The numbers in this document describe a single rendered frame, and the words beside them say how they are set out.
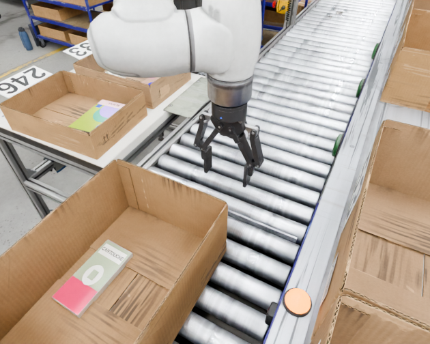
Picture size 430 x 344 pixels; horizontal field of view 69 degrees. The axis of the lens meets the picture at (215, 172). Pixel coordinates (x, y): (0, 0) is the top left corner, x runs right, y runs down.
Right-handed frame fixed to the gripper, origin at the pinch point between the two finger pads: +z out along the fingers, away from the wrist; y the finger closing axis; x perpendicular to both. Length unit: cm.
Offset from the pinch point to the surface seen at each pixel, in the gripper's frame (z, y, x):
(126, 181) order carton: 0.0, 19.5, 14.9
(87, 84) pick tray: 4, 71, -22
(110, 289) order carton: 10.3, 10.0, 34.7
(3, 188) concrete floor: 86, 153, -4
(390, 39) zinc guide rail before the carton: -3, -26, -102
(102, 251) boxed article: 8.4, 16.7, 29.1
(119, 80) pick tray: 2, 59, -27
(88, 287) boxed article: 8.4, 13.3, 37.0
